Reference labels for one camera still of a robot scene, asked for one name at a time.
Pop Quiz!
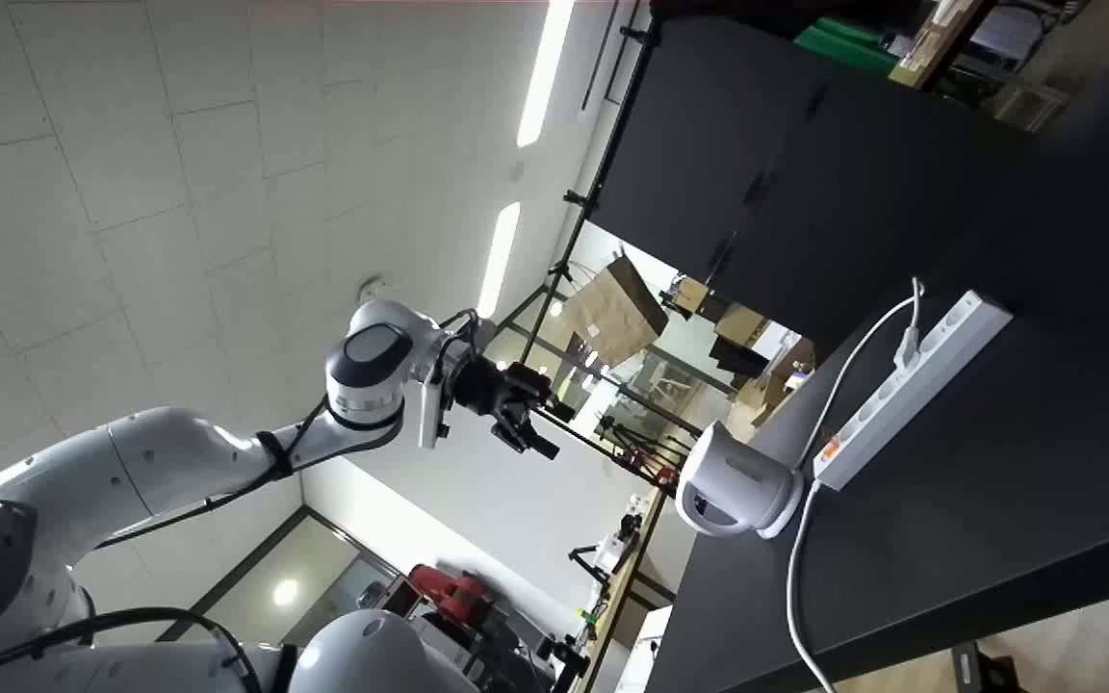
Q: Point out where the black backdrop panel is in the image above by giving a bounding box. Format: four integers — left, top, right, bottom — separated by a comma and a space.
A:
587, 12, 1047, 350

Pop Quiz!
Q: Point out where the black tripod stand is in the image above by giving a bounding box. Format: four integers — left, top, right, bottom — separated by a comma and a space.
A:
501, 191, 609, 379

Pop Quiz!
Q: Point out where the white power strip cable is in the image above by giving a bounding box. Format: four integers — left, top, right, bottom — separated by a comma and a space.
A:
779, 474, 840, 693

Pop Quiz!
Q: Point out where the green box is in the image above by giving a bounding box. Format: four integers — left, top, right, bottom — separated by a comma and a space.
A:
789, 16, 899, 85

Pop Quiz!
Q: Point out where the white power strip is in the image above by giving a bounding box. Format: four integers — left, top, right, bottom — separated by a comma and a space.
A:
807, 288, 1017, 492

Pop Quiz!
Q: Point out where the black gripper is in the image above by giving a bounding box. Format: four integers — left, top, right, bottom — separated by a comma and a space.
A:
445, 347, 564, 463

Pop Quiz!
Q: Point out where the white kettle plug cable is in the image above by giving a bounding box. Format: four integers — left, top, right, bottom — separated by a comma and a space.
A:
794, 273, 930, 472

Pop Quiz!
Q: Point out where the brown cardboard box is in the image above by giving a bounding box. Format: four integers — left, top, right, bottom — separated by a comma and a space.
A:
561, 253, 671, 373

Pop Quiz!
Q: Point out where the white electric kettle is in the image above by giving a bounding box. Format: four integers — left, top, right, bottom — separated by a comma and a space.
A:
673, 424, 807, 545

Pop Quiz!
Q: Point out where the short ceiling light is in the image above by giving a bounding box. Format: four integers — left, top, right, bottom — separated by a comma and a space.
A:
472, 199, 525, 323

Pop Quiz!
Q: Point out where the long ceiling light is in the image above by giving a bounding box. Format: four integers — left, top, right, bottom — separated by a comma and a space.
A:
510, 0, 582, 155

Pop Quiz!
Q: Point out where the red machine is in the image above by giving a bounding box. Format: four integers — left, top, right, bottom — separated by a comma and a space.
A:
401, 564, 498, 635

